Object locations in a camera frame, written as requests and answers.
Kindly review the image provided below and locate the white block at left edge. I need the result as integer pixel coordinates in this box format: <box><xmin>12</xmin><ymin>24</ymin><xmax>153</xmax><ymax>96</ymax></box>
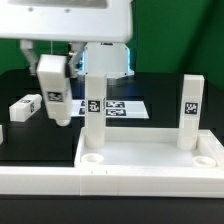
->
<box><xmin>0</xmin><ymin>125</ymin><xmax>3</xmax><ymax>145</ymax></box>

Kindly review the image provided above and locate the white front fence rail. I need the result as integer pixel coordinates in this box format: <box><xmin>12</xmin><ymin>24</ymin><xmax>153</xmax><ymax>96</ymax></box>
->
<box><xmin>0</xmin><ymin>166</ymin><xmax>224</xmax><ymax>198</ymax></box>

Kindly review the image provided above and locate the white desk tabletop tray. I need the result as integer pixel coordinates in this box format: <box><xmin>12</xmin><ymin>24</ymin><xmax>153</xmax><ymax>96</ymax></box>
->
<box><xmin>75</xmin><ymin>127</ymin><xmax>224</xmax><ymax>167</ymax></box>

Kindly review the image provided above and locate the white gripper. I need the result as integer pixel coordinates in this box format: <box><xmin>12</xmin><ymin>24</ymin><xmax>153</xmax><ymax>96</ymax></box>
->
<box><xmin>0</xmin><ymin>0</ymin><xmax>132</xmax><ymax>78</ymax></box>

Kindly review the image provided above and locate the white sheet with fiducial tags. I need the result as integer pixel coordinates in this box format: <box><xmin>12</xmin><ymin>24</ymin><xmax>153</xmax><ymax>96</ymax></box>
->
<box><xmin>72</xmin><ymin>100</ymin><xmax>149</xmax><ymax>119</ymax></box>

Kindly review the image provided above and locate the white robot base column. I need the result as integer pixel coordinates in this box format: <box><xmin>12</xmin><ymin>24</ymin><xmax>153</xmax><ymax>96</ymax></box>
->
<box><xmin>78</xmin><ymin>42</ymin><xmax>135</xmax><ymax>79</ymax></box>

